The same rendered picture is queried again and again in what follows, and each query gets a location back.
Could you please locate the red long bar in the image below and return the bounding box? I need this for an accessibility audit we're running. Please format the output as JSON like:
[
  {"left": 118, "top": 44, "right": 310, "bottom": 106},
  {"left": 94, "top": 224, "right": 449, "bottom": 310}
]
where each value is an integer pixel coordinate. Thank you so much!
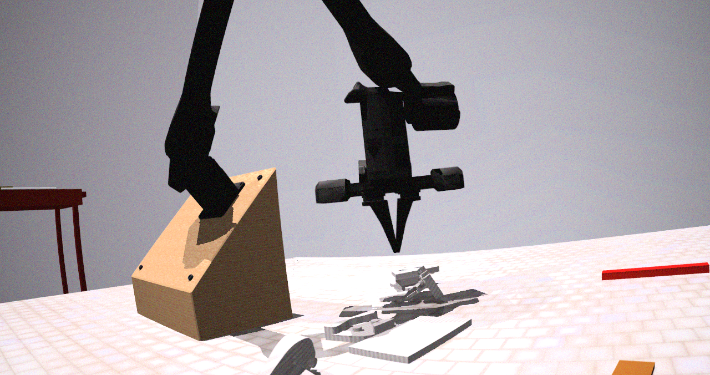
[{"left": 602, "top": 262, "right": 709, "bottom": 281}]

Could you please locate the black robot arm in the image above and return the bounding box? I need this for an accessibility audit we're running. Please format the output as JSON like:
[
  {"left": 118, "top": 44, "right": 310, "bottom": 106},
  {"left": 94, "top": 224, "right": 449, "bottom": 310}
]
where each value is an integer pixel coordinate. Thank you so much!
[{"left": 165, "top": 0, "right": 460, "bottom": 219}]

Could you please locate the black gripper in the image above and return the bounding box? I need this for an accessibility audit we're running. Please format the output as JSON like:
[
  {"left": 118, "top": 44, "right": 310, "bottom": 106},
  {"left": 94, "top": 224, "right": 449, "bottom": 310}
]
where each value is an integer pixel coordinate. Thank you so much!
[{"left": 315, "top": 128, "right": 464, "bottom": 253}]

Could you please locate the orange flat bar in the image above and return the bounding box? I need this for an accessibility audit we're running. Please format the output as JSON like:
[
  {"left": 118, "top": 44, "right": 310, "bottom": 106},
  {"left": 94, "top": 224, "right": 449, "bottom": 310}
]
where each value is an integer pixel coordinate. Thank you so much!
[{"left": 612, "top": 360, "right": 655, "bottom": 375}]

